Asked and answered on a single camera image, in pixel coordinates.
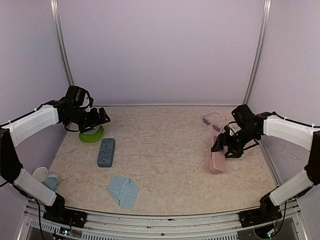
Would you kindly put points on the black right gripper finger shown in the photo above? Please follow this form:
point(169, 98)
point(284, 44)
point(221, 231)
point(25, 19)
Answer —
point(220, 143)
point(234, 153)

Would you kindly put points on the left aluminium corner post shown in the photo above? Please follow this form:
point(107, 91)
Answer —
point(60, 39)

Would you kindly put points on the right aluminium corner post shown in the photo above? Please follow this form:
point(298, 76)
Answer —
point(259, 50)

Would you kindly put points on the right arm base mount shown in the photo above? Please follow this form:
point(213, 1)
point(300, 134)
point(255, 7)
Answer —
point(266, 212)

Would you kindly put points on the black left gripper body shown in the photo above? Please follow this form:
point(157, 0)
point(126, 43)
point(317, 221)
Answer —
point(89, 120)

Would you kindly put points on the front aluminium rail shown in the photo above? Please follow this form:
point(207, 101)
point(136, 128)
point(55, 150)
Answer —
point(212, 226)

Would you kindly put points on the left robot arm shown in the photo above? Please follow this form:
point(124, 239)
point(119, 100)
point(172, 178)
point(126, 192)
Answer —
point(76, 107)

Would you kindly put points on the white bowl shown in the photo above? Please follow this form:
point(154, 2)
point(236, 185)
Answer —
point(92, 131)

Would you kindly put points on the aluminium corner post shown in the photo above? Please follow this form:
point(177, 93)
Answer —
point(60, 39)
point(259, 50)

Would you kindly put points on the light blue mug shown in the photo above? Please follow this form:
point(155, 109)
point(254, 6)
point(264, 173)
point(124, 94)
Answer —
point(50, 180)

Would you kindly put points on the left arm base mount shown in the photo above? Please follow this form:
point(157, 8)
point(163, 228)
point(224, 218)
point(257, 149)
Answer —
point(58, 213)

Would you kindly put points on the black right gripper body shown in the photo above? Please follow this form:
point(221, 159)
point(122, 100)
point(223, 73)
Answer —
point(240, 139)

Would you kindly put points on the light blue cloth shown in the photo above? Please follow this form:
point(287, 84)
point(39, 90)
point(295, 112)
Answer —
point(124, 191)

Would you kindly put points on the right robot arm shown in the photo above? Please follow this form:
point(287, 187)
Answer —
point(252, 127)

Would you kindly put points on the green plate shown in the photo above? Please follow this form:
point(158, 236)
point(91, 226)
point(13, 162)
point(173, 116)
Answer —
point(92, 138)

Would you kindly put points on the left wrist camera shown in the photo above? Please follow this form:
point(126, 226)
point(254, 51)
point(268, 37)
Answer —
point(87, 103)

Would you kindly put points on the grey-blue glasses case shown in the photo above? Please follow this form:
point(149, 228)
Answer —
point(106, 153)

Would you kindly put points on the purple lens pink sunglasses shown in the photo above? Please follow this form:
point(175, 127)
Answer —
point(215, 121)

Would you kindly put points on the pink glasses case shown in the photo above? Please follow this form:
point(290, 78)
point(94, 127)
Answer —
point(217, 160)

